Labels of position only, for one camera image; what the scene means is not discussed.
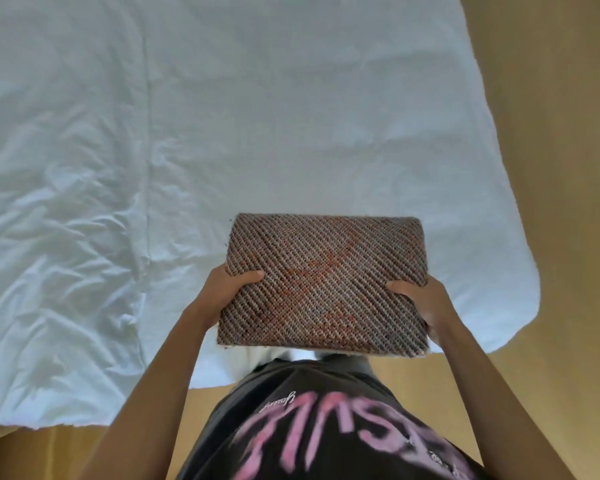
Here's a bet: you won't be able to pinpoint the person's left hand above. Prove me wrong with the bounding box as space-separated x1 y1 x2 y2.
194 264 266 329

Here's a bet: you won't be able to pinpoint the person's right hand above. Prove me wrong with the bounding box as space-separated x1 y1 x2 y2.
385 275 456 347

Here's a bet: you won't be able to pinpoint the brown woven cloth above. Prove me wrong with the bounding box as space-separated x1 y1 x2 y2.
216 213 429 358

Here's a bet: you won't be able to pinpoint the person's right forearm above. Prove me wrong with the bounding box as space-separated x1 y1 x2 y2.
436 315 577 480

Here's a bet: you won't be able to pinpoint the person's left forearm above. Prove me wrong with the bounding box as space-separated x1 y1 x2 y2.
77 305 220 480

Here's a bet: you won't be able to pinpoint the grey trousers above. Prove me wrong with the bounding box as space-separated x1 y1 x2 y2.
252 348 373 378

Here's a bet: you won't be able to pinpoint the white bed sheet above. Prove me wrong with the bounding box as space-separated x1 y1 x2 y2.
0 0 541 430

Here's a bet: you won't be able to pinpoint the black shirt with pink print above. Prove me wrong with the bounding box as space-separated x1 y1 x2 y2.
176 359 491 480

